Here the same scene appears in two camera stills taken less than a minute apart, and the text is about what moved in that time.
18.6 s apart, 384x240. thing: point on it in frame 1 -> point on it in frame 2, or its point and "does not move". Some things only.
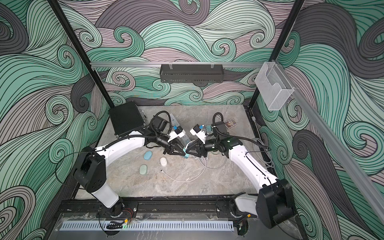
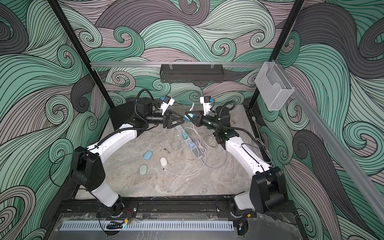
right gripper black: (201, 148) -> (199, 119)
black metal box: (125, 118) does not move
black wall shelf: (206, 73) does not move
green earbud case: (143, 169) does not move
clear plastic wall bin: (274, 88) does not move
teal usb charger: (186, 155) -> (184, 135)
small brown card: (230, 123) does not move
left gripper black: (172, 147) -> (167, 124)
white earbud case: (163, 161) does not move
